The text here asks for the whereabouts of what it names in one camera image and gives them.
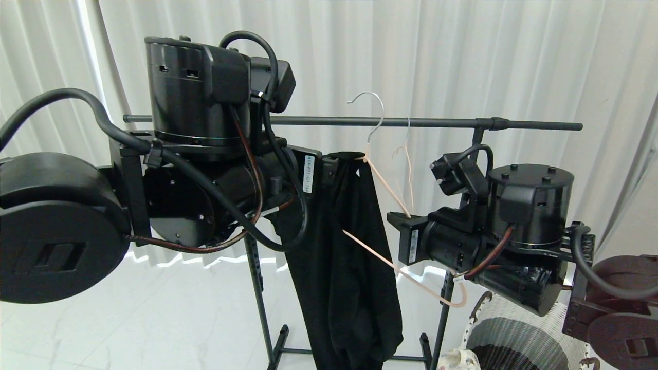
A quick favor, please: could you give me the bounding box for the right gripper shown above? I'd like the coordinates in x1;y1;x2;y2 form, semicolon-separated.
387;208;566;317

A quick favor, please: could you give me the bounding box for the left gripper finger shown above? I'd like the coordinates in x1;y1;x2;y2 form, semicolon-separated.
321;156;341;187

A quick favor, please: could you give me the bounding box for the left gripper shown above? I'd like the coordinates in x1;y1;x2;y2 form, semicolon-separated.
143;146;325;248

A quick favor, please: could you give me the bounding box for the pink clothes hanger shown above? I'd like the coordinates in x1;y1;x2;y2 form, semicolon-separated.
342;91;468;309
392;117;416;212

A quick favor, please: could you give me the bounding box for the black garment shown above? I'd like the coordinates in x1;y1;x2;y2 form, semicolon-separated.
269;151;405;370

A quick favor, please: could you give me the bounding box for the black clothes rack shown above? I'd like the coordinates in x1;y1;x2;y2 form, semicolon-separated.
123;114;584;370

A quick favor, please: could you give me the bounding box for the white laundry basket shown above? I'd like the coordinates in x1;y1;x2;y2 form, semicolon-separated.
465;290;602;370

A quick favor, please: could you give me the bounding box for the cream printed garment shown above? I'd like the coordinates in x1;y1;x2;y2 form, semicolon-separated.
437;348;482;370

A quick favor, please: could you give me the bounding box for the white curtain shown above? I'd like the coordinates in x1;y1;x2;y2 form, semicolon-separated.
0;0;658;270

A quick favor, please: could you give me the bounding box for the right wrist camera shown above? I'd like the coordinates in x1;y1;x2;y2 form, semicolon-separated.
430;151;490;227

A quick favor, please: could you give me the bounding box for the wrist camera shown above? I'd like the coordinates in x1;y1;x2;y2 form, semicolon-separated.
430;151;490;227
249;54;298;115

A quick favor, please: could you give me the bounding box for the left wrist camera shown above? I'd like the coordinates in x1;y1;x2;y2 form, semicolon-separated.
249;54;298;115

